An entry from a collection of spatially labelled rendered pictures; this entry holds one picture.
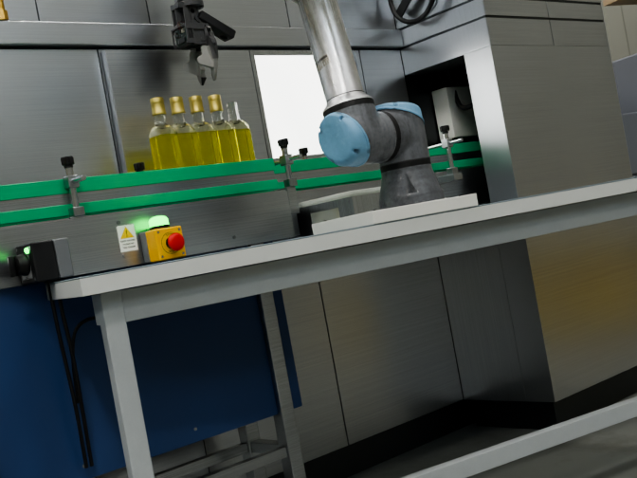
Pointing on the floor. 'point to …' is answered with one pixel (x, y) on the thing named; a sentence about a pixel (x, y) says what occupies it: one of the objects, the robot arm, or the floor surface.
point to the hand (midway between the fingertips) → (209, 78)
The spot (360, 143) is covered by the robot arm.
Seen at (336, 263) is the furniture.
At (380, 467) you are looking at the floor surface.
